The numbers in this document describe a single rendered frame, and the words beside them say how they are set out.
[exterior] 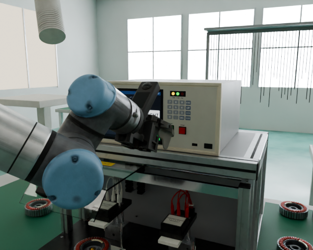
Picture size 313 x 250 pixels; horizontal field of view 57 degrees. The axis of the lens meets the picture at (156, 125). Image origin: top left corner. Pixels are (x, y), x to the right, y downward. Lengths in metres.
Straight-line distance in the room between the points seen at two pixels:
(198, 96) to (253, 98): 6.31
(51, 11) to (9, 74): 4.48
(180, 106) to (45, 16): 1.34
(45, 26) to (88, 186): 1.65
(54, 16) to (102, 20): 6.66
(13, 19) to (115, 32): 2.84
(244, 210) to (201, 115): 0.28
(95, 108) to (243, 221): 0.54
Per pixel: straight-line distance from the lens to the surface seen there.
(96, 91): 0.48
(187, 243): 0.97
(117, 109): 0.52
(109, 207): 0.98
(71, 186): 0.38
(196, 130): 0.84
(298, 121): 7.15
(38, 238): 1.21
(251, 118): 7.18
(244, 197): 0.83
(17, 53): 6.60
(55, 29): 1.96
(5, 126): 0.39
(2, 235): 1.29
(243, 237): 0.87
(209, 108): 0.82
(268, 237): 1.21
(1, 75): 6.33
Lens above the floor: 1.35
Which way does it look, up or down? 11 degrees down
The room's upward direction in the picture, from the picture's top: straight up
